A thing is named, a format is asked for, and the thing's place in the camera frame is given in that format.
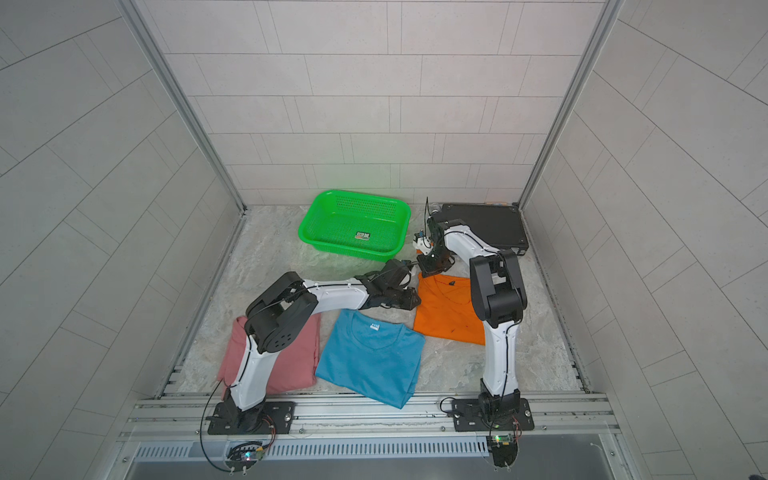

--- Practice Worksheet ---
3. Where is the aluminium mounting rail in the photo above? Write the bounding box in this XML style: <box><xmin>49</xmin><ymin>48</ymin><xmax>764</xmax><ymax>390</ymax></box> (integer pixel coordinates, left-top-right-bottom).
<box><xmin>117</xmin><ymin>392</ymin><xmax>620</xmax><ymax>441</ymax></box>

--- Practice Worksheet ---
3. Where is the pink folded t-shirt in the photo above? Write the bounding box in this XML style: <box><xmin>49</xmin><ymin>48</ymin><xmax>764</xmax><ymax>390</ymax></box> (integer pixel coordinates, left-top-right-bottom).
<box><xmin>216</xmin><ymin>314</ymin><xmax>321</xmax><ymax>395</ymax></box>

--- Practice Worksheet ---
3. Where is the left green circuit board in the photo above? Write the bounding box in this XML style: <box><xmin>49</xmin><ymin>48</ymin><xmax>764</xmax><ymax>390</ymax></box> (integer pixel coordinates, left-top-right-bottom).
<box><xmin>224</xmin><ymin>441</ymin><xmax>267</xmax><ymax>475</ymax></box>

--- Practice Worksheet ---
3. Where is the green circuit board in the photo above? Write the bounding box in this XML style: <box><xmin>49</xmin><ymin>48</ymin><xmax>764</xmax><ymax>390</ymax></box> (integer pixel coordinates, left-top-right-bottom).
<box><xmin>486</xmin><ymin>434</ymin><xmax>519</xmax><ymax>469</ymax></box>
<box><xmin>224</xmin><ymin>441</ymin><xmax>267</xmax><ymax>475</ymax></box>

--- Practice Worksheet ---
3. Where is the orange t-shirt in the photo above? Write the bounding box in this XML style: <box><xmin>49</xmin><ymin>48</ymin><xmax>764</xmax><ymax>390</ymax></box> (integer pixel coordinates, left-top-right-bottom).
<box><xmin>413</xmin><ymin>275</ymin><xmax>485</xmax><ymax>345</ymax></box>

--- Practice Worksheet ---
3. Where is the right green circuit board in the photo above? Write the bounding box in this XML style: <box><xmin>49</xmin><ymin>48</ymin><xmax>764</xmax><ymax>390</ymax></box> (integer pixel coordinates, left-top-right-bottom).
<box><xmin>486</xmin><ymin>434</ymin><xmax>519</xmax><ymax>469</ymax></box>

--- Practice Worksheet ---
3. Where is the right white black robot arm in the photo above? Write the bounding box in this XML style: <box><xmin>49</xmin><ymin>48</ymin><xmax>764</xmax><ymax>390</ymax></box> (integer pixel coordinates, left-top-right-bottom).
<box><xmin>413</xmin><ymin>222</ymin><xmax>528</xmax><ymax>423</ymax></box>

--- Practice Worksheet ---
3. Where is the blue t-shirt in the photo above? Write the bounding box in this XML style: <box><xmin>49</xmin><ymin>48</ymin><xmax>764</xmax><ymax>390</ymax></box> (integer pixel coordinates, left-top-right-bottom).
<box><xmin>316</xmin><ymin>310</ymin><xmax>426</xmax><ymax>409</ymax></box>

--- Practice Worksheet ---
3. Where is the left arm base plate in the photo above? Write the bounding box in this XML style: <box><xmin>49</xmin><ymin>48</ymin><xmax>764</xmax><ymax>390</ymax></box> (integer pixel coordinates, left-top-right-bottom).
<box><xmin>206</xmin><ymin>399</ymin><xmax>296</xmax><ymax>435</ymax></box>

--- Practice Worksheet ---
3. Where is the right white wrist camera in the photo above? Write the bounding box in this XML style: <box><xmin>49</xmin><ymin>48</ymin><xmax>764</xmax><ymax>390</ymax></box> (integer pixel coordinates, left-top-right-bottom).
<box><xmin>412</xmin><ymin>231</ymin><xmax>433</xmax><ymax>254</ymax></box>

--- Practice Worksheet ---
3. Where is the green plastic basket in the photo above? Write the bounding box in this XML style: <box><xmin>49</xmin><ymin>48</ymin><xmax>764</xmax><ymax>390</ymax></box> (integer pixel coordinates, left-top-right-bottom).
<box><xmin>298</xmin><ymin>190</ymin><xmax>411</xmax><ymax>262</ymax></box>

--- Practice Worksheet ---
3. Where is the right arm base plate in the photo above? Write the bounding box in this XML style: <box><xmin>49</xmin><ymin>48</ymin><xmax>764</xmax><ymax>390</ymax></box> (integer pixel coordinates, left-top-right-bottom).
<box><xmin>446</xmin><ymin>398</ymin><xmax>535</xmax><ymax>433</ymax></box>

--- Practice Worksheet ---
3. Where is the black hard case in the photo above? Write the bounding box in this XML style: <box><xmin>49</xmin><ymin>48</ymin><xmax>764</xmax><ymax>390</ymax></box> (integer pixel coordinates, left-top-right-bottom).
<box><xmin>427</xmin><ymin>203</ymin><xmax>529</xmax><ymax>256</ymax></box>

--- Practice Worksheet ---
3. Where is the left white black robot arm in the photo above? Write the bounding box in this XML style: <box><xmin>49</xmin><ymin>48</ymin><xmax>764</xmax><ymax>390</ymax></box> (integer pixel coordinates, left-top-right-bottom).
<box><xmin>229</xmin><ymin>259</ymin><xmax>420</xmax><ymax>412</ymax></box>

